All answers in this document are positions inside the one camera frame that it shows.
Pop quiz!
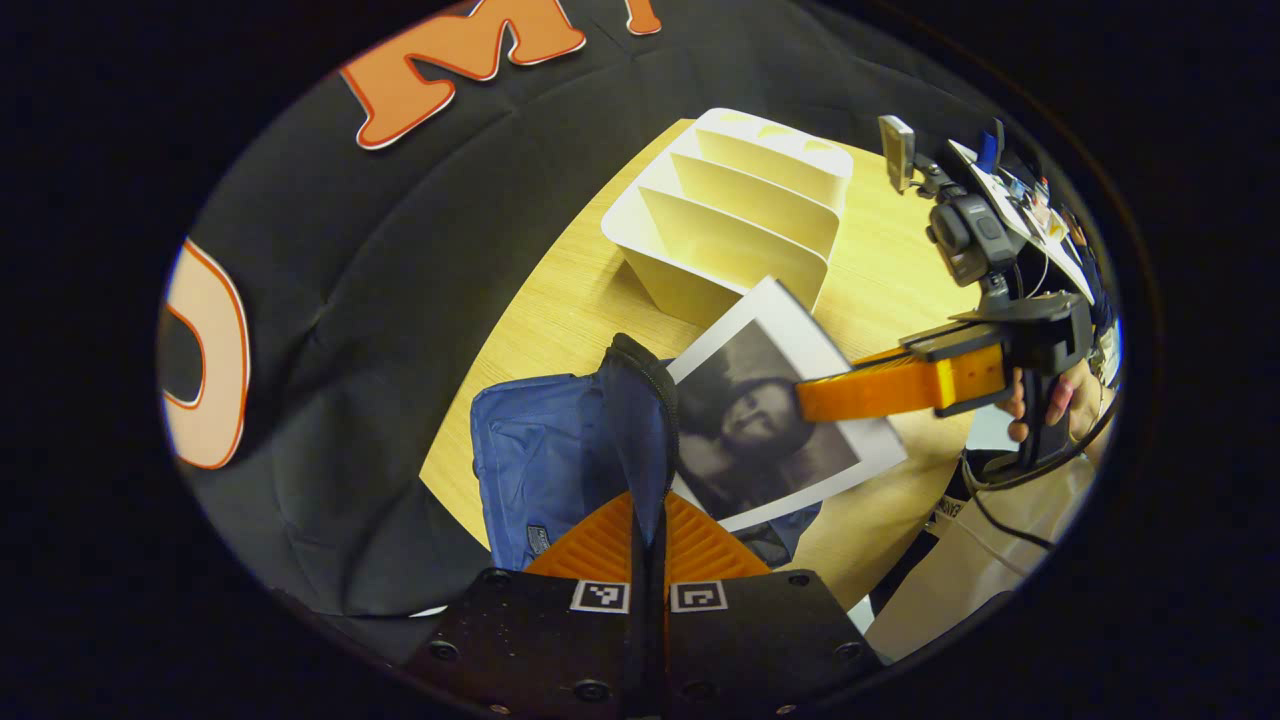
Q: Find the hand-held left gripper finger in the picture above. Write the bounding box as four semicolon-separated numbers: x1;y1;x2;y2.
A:
650;490;883;719
405;490;651;719

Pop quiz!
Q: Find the grey portrait cover book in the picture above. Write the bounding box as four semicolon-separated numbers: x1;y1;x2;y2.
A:
665;276;909;533

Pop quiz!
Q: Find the white bookshelf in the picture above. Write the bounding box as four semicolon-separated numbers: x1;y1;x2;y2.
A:
600;107;856;329

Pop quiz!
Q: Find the blue schoolbag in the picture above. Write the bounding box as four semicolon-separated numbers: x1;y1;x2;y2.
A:
470;333;823;573

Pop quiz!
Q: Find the person's white printed shirt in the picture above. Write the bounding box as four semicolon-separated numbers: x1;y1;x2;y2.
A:
945;118;1123;391

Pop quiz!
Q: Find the black backdrop cloth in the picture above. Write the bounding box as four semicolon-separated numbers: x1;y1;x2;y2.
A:
158;0;1001;641

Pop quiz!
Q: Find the black cable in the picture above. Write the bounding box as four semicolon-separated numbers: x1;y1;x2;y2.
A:
960;395;1119;551

